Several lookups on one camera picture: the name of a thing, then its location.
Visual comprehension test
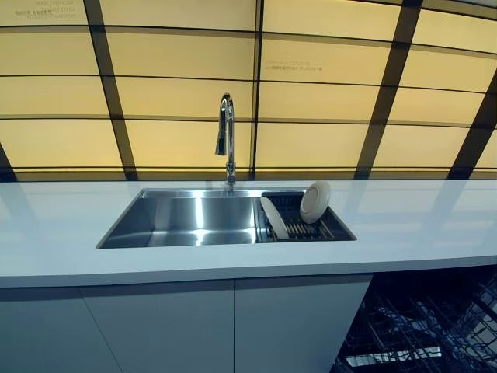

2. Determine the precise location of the white round plate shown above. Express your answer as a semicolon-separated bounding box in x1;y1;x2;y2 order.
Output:
259;197;290;240
299;180;332;225

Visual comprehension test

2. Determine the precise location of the chrome gooseneck kitchen faucet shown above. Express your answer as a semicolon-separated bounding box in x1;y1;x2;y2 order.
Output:
214;92;238;185

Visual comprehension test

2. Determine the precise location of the black dish drying rack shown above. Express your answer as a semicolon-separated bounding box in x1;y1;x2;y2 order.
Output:
255;190;357;243

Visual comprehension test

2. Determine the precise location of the stainless steel sink basin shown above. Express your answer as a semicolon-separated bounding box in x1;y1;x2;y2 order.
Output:
96;187;358;250

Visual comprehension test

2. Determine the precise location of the grey cabinet door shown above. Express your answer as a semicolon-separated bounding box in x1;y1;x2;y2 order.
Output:
0;287;108;373
234;273;374;373
80;279;236;373

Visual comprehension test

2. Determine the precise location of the black wire dishwasher rack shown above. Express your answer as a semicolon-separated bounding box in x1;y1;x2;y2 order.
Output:
335;269;497;373

